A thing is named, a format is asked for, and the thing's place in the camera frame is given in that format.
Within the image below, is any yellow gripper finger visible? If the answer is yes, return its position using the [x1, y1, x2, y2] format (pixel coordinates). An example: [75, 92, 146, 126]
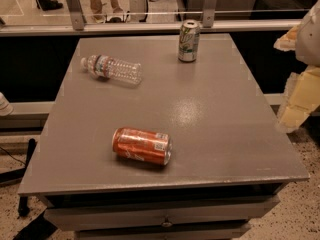
[274, 25, 299, 52]
[276, 66, 320, 133]

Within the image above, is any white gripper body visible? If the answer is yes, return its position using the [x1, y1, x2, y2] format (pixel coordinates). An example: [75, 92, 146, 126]
[295, 0, 320, 66]

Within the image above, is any red coke can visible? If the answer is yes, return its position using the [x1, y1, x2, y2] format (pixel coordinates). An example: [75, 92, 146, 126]
[112, 127, 172, 166]

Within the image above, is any green white soda can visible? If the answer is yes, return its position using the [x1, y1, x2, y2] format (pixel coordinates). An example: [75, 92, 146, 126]
[178, 19, 200, 62]

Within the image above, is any grey cabinet with drawers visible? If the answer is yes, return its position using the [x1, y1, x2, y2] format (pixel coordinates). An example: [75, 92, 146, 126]
[19, 34, 308, 240]

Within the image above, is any clear plastic water bottle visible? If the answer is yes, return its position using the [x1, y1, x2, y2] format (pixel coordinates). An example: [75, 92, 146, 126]
[80, 55, 142, 85]

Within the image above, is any metal drawer knob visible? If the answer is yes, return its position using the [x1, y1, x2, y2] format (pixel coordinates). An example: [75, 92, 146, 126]
[161, 219, 173, 228]

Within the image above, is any person in tan trousers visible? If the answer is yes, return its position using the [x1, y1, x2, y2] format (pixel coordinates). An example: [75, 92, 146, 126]
[87, 0, 125, 24]

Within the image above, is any white object at left edge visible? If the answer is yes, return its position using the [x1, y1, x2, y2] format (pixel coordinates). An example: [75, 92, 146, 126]
[0, 92, 14, 116]

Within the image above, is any black stand leg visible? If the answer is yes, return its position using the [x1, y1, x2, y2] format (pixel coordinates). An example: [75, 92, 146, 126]
[0, 137, 38, 218]

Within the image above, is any metal railing frame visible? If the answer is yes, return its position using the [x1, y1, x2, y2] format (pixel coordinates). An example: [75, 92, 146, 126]
[0, 0, 317, 36]

